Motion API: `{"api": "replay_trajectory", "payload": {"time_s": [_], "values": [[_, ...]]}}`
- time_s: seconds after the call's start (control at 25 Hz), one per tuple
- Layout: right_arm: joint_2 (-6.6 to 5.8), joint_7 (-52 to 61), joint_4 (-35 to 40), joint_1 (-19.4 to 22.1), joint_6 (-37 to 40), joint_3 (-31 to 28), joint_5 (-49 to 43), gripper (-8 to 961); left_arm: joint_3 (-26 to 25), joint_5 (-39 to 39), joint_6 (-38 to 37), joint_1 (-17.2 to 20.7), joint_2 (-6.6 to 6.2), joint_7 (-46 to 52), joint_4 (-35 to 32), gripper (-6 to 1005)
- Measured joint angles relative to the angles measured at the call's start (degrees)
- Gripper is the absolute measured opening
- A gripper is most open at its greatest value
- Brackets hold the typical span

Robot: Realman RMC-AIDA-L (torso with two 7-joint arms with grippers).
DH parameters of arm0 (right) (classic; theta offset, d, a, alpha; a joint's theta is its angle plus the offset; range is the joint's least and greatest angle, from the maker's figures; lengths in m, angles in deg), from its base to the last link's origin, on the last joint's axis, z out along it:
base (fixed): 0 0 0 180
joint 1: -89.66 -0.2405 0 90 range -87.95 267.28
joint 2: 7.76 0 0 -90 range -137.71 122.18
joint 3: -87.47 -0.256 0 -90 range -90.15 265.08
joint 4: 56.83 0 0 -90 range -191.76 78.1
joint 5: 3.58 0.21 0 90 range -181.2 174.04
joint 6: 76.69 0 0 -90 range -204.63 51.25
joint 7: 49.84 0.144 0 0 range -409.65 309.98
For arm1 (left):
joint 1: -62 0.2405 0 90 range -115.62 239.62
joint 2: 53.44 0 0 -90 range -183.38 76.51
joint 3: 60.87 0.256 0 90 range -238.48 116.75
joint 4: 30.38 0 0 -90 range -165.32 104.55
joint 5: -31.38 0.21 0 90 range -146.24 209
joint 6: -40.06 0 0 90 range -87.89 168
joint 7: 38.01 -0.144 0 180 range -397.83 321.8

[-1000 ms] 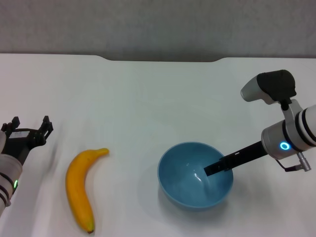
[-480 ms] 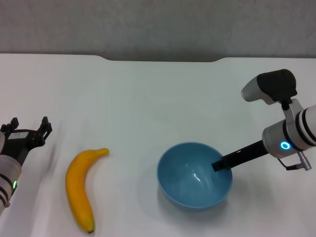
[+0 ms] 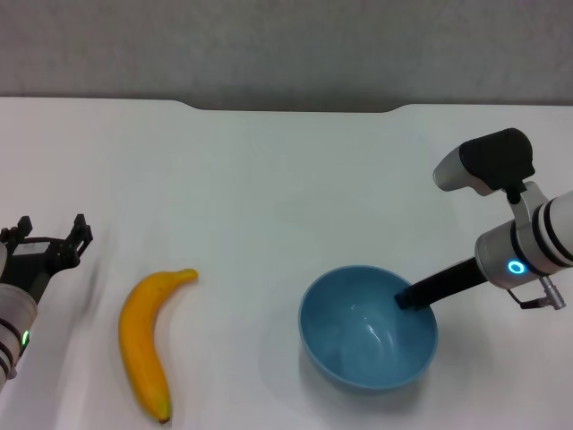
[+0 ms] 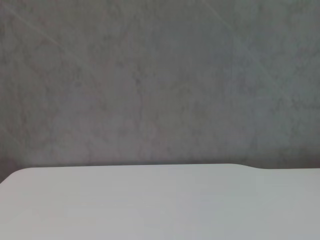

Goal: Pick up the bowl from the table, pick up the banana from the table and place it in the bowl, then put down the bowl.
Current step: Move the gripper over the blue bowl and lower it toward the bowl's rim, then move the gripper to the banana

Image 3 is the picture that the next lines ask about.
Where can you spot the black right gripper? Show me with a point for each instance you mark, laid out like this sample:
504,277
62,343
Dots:
454,282

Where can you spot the yellow banana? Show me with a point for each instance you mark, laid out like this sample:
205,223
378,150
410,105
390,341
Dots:
141,331

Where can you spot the right wrist camera black silver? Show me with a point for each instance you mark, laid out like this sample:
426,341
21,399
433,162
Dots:
492,157

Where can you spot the blue plastic bowl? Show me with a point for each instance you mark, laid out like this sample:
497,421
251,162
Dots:
358,354

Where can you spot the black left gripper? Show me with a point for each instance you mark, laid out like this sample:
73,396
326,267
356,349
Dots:
31,269

